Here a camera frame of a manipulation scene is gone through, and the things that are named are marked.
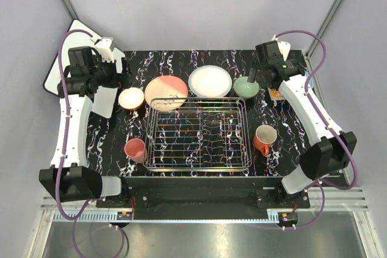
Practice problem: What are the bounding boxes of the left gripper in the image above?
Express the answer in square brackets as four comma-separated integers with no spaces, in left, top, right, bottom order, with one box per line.
[89,54,135,88]

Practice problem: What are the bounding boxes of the green celadon bowl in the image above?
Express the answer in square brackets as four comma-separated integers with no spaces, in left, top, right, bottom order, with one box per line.
[233,76,260,99]

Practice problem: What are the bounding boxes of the orange bowl white inside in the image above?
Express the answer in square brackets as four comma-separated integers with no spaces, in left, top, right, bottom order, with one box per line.
[118,87,145,110]

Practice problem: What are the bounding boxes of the white plate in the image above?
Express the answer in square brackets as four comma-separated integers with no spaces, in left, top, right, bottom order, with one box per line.
[188,65,232,98]

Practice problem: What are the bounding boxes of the pink floral plate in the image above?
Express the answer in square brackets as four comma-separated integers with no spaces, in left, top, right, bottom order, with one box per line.
[145,76,188,112]

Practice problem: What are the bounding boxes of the metal wire dish rack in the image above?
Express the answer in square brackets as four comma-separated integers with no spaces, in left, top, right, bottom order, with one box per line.
[144,97,252,172]

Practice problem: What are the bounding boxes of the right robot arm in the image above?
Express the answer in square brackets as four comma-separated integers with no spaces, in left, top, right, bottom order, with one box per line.
[247,40,357,208]

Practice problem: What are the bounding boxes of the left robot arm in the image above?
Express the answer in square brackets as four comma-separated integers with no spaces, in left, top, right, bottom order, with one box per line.
[39,45,131,207]

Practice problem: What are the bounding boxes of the orange book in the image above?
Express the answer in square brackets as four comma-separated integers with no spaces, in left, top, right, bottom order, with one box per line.
[268,88,285,101]

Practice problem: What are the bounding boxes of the blue headphones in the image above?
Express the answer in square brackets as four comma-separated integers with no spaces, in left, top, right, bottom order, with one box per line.
[305,72,314,89]

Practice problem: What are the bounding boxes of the orange mug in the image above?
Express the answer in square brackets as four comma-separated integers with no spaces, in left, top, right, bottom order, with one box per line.
[253,124,278,156]

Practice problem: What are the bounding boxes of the pink cup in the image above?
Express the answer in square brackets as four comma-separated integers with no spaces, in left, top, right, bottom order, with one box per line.
[124,138,148,163]

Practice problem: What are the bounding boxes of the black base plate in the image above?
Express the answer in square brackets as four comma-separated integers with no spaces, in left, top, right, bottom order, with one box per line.
[97,176,310,221]

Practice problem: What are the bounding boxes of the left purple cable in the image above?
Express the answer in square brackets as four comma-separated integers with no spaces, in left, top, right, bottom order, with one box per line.
[57,29,131,257]

